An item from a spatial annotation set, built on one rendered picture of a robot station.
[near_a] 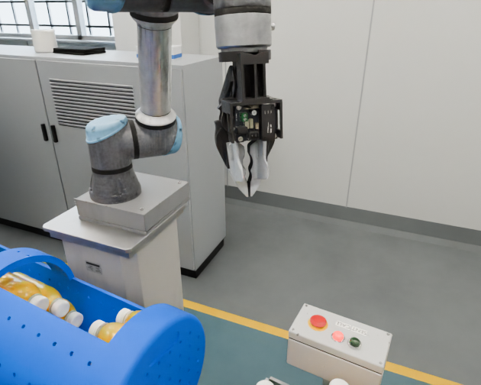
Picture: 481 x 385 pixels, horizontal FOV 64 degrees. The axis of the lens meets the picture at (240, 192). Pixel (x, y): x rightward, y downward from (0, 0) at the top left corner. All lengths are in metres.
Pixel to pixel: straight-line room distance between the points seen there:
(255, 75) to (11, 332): 0.63
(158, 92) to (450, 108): 2.48
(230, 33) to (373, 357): 0.66
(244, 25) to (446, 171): 2.94
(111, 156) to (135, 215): 0.17
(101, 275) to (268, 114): 0.86
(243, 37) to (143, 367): 0.53
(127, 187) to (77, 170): 1.79
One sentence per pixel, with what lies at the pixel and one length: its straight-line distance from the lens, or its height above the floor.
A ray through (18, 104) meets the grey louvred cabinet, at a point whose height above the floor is 1.12.
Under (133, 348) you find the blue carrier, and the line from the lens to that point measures 0.70.
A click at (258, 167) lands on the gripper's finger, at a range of 0.59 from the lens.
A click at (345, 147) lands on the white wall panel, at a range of 3.33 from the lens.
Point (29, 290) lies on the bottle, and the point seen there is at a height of 1.17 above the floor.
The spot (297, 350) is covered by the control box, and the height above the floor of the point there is 1.05.
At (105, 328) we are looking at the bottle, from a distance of 0.88.
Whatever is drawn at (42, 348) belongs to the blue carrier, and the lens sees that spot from 0.80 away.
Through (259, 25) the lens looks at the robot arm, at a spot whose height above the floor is 1.71.
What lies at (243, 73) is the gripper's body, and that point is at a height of 1.66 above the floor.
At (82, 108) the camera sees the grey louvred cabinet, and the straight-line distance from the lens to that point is 2.71.
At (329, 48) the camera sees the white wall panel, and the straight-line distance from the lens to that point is 3.20.
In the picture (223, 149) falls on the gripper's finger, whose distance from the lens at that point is 0.58.
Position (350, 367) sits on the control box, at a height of 1.06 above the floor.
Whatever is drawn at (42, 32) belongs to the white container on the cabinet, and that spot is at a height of 1.58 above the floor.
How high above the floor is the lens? 1.73
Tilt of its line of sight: 26 degrees down
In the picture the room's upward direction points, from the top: straight up
